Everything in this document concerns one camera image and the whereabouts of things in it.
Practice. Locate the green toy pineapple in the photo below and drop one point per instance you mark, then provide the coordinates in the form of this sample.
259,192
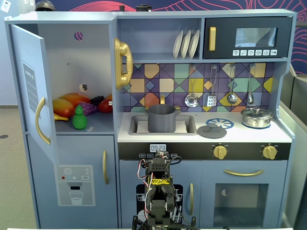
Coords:
79,121

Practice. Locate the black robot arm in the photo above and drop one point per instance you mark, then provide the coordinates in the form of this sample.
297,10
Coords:
159,208

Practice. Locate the blue cabinet door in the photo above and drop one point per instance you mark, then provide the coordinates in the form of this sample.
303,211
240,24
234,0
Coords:
26,60

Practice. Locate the blue dishwasher door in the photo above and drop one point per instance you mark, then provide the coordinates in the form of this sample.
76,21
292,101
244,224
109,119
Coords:
127,182

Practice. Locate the gray plastic pot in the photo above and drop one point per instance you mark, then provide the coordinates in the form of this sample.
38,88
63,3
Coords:
161,119

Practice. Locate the gray toy sink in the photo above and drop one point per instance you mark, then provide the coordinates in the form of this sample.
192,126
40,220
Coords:
189,124

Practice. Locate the gold stove knob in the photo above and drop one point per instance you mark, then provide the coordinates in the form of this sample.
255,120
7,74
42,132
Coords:
269,152
220,152

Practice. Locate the gray pot lid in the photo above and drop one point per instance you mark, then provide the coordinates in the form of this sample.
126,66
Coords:
212,132

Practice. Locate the gold toy faucet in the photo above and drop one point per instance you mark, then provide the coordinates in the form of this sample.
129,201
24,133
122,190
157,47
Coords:
162,99

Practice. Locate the metal skimmer spoon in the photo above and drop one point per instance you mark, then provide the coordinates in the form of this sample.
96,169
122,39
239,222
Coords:
191,100

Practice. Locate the blue fridge door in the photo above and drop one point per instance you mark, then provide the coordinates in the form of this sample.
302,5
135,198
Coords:
79,153

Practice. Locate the red toy apple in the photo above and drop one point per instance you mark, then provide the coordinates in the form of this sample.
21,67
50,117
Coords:
104,106

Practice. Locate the metal slotted spatula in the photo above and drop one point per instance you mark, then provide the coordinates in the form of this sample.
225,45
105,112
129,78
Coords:
211,100

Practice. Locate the blue toy kitchen unit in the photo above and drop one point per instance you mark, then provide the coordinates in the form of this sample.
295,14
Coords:
239,136

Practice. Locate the dark toy grapes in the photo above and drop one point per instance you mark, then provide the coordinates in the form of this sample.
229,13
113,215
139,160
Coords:
97,100

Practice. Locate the purple toy grapes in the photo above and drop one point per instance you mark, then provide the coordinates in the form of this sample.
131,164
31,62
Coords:
87,108

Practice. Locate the metal ladle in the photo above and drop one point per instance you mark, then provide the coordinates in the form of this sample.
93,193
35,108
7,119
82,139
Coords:
231,98

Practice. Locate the orange red toy mango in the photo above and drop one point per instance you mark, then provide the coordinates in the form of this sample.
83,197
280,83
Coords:
75,98

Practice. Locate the shiny steel lidded pot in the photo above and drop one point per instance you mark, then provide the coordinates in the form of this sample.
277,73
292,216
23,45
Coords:
256,117

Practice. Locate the yellow toy banana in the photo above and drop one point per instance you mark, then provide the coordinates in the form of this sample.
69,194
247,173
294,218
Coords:
60,118

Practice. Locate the yellow orange toy fruit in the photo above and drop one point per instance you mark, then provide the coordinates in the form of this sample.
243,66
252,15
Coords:
62,107

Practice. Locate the gold toy telephone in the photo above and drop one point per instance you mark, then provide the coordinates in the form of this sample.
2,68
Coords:
120,60

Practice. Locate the metal serving spoon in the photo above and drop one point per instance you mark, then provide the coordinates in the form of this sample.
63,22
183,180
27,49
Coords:
250,98

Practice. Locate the blue oven door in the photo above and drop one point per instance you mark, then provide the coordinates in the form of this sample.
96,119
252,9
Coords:
275,191

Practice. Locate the white toy plate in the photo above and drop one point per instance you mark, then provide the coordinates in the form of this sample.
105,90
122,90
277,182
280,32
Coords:
177,45
185,44
193,43

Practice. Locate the black toy microwave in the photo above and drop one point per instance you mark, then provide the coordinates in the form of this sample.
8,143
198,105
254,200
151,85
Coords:
225,36

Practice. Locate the black floor disc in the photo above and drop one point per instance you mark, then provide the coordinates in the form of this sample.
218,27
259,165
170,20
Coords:
3,136

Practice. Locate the black round object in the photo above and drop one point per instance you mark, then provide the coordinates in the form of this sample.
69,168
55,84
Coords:
143,8

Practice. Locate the small black cylinder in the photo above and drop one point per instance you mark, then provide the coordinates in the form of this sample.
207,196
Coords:
121,8

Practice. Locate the black helmet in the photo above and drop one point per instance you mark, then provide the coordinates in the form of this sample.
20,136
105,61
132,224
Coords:
45,6

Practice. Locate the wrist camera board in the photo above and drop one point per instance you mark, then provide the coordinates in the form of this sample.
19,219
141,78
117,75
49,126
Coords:
161,154

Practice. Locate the gray partition wall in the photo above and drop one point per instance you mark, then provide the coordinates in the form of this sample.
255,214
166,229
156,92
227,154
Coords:
296,107

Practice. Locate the white wall socket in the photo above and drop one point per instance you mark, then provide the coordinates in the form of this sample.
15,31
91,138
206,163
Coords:
5,5

